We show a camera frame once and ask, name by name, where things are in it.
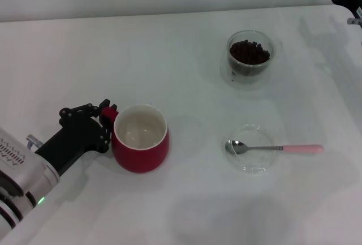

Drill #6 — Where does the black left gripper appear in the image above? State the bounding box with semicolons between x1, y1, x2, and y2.
34;98;118;177

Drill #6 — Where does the red ceramic mug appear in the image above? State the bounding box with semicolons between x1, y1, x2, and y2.
100;104;171;174

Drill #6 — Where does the pink handled metal spoon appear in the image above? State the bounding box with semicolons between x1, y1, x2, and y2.
225;139;325;156

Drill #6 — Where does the coffee beans heap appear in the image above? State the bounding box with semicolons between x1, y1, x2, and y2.
228;39;271;76

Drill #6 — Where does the clear glass cup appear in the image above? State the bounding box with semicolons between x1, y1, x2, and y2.
226;29;283;76

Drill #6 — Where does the empty clear glass saucer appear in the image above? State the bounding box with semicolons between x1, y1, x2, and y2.
221;123;275;175

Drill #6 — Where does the left wrist cable plug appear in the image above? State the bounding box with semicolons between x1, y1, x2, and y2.
26;134;44;148

